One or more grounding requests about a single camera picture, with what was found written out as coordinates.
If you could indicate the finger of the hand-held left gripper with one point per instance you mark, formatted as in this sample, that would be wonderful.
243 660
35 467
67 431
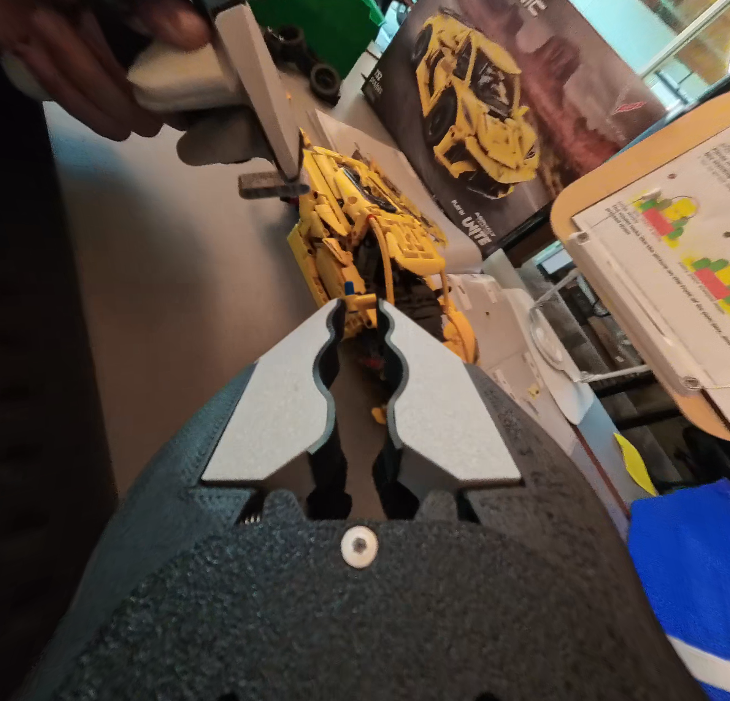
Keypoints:
256 62

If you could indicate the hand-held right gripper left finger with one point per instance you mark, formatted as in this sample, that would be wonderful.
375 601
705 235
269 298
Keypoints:
274 416

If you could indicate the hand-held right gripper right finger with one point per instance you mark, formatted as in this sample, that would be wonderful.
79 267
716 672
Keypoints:
450 421

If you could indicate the yellow connector with blue pin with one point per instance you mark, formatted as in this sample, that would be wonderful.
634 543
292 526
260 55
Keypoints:
359 304

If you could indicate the yellow brick toy car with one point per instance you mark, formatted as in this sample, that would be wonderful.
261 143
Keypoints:
342 210

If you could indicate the grey desk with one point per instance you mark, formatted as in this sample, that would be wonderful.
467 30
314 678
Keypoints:
171 267

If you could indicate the person's left hand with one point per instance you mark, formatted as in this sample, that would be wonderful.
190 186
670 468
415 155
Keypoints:
74 45

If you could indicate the black toy tire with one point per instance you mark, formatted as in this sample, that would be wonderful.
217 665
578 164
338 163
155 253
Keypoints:
326 82
288 42

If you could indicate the green plastic bin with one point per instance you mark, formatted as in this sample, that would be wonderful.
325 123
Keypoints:
325 22

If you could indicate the yellow paper scrap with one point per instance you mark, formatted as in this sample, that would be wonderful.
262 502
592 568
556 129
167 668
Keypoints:
636 467

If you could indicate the building instruction booklet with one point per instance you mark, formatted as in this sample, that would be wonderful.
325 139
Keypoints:
410 182

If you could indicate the dark perforated panel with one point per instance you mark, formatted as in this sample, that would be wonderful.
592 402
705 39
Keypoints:
34 370

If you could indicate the toy car set box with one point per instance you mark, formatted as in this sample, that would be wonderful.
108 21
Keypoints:
513 85

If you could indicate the blue plastic bin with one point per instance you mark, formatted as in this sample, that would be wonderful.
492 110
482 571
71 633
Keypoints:
684 570

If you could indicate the wooden board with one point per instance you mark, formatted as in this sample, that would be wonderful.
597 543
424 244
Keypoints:
616 173

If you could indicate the instruction sheet with coloured blocks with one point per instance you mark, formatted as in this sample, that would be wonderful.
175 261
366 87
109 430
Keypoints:
684 227

